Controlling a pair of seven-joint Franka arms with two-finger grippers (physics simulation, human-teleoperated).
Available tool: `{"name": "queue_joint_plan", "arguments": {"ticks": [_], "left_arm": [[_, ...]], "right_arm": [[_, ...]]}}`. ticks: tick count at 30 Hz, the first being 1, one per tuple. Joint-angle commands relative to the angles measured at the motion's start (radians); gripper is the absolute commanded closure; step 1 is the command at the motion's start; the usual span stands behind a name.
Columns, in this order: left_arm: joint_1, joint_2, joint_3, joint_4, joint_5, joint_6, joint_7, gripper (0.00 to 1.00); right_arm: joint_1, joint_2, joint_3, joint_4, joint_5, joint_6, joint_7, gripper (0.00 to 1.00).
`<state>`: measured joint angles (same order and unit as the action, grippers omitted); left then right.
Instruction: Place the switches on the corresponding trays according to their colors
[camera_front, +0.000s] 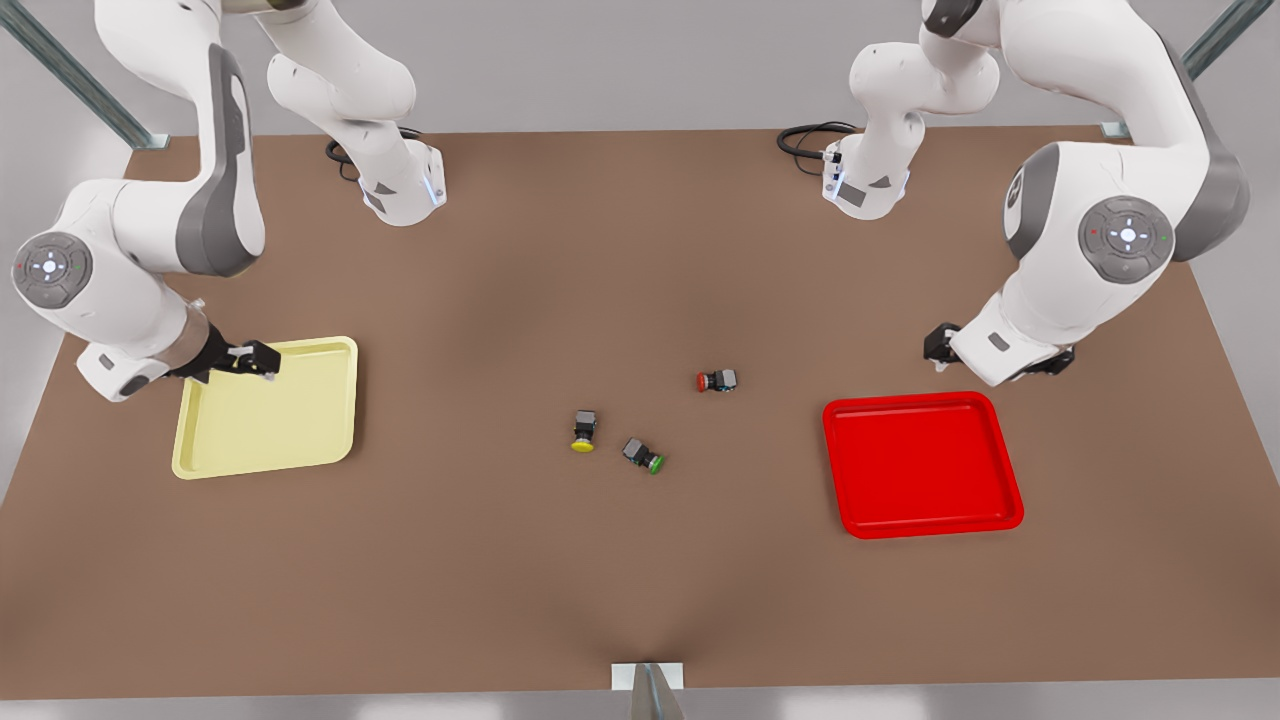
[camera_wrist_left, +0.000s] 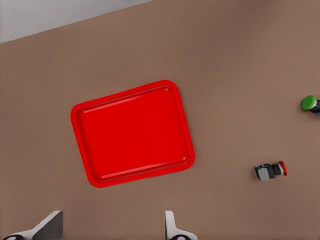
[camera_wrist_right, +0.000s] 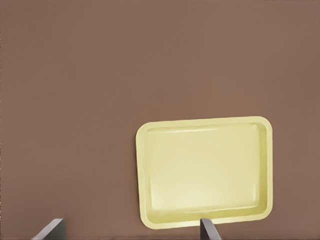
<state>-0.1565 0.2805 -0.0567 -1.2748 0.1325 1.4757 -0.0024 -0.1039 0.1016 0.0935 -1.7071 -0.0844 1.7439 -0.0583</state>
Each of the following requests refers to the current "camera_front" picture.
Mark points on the red tray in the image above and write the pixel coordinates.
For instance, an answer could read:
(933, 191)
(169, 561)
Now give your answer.
(920, 464)

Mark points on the yellow tray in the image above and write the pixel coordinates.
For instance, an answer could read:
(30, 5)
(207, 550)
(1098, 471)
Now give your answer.
(270, 408)

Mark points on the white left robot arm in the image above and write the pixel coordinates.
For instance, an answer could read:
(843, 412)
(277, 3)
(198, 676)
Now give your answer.
(1110, 240)

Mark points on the silver frame post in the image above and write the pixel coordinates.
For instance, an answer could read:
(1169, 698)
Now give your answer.
(80, 75)
(1195, 55)
(650, 692)

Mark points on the yellow push button switch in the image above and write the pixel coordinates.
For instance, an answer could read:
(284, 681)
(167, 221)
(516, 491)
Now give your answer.
(584, 430)

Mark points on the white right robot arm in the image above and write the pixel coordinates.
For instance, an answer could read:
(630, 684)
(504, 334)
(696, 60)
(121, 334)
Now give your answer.
(150, 230)

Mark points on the red push button switch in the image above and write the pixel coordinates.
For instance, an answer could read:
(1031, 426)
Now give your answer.
(717, 380)

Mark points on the green push button switch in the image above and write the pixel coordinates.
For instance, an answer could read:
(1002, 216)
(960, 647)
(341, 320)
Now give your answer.
(643, 455)

